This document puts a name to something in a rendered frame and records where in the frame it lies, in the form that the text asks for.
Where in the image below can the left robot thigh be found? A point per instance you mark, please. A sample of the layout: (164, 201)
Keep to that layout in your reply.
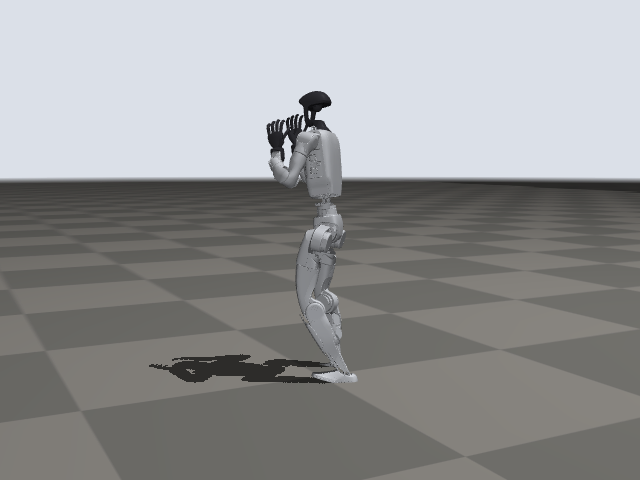
(308, 265)

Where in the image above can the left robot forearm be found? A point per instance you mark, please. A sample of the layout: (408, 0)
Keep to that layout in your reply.
(277, 166)

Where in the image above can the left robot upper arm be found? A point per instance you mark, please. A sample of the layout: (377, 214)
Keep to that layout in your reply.
(305, 143)

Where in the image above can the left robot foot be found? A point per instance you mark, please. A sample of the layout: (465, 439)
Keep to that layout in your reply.
(335, 376)

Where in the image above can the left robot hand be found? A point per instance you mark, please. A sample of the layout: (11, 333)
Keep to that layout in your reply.
(276, 139)

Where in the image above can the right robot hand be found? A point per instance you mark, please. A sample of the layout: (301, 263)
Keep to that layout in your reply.
(294, 132)

